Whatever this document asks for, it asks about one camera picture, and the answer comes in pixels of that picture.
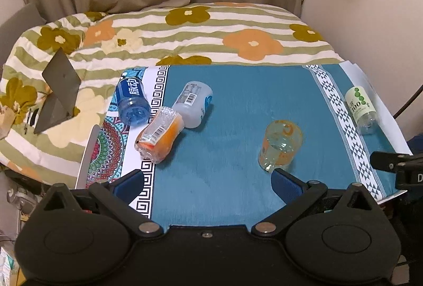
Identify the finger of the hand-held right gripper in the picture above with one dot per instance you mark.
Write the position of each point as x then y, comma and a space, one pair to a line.
383, 161

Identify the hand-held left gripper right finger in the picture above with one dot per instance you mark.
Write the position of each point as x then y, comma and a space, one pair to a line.
287, 187

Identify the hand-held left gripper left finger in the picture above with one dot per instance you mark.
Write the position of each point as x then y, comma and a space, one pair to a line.
130, 184

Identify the clear glass cup orange print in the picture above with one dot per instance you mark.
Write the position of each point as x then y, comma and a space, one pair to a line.
281, 147

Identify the silver metal strip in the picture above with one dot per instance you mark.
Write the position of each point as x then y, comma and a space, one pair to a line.
86, 157

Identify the orange drink plastic bottle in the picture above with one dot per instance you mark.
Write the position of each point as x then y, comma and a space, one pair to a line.
162, 134

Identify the green dotted label bottle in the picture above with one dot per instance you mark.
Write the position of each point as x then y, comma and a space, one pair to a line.
360, 105

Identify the blue label plastic bottle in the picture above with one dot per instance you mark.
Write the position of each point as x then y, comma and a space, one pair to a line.
133, 100

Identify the white plastic bottle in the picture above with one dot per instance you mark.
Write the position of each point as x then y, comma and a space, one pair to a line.
195, 104

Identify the teal patterned cloth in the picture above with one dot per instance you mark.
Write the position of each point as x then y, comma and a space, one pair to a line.
231, 97

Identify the brown paper tag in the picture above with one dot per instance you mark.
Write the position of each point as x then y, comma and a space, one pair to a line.
6, 122

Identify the floral striped blanket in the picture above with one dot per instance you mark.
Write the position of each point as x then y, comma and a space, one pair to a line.
214, 31

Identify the grey cushion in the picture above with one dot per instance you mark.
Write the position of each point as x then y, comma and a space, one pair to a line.
19, 28

